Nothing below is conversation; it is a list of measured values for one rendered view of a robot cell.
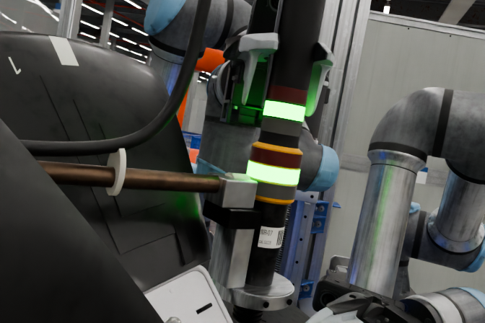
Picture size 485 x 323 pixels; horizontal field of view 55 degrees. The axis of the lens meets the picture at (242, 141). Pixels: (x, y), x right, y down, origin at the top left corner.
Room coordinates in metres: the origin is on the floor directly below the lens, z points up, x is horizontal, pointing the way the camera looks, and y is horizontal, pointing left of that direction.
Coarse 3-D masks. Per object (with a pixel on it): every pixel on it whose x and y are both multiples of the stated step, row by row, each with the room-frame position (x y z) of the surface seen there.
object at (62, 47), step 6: (54, 36) 0.40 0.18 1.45; (54, 42) 0.39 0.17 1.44; (60, 42) 0.40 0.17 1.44; (66, 42) 0.41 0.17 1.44; (60, 48) 0.39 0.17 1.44; (66, 48) 0.40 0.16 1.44; (60, 54) 0.39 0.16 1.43; (66, 54) 0.40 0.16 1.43; (72, 54) 0.40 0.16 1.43; (60, 60) 0.39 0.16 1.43; (66, 60) 0.39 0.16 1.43; (72, 60) 0.40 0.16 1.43
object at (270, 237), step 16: (256, 208) 0.37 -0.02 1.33; (272, 208) 0.37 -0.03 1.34; (272, 224) 0.37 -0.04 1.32; (256, 240) 0.37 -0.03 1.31; (272, 240) 0.37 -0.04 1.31; (256, 256) 0.37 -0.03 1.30; (272, 256) 0.37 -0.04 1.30; (256, 272) 0.37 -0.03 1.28; (272, 272) 0.38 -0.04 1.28; (240, 320) 0.37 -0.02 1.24; (256, 320) 0.38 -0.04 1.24
